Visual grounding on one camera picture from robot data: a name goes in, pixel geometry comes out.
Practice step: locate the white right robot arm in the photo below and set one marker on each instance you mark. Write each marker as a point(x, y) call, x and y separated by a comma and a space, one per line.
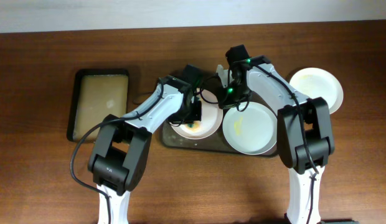
point(304, 139)

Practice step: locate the light grey plate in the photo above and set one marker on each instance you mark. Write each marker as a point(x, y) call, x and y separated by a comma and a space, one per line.
point(251, 132)

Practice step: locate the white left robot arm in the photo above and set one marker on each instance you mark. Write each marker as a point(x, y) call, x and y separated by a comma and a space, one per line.
point(121, 149)

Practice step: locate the black tray with soapy water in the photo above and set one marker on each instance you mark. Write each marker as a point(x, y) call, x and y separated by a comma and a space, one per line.
point(97, 92)

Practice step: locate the dark brown serving tray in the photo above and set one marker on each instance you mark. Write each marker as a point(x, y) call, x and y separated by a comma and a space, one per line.
point(215, 142)

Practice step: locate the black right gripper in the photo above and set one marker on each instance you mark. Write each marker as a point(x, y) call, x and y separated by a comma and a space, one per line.
point(226, 103)

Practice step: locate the pink plate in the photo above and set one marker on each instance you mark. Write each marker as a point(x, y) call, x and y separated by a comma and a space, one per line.
point(211, 120)

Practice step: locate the cream white plate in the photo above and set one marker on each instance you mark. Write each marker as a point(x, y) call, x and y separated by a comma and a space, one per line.
point(316, 82)

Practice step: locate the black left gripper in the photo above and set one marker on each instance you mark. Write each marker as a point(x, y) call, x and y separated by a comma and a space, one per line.
point(176, 118)

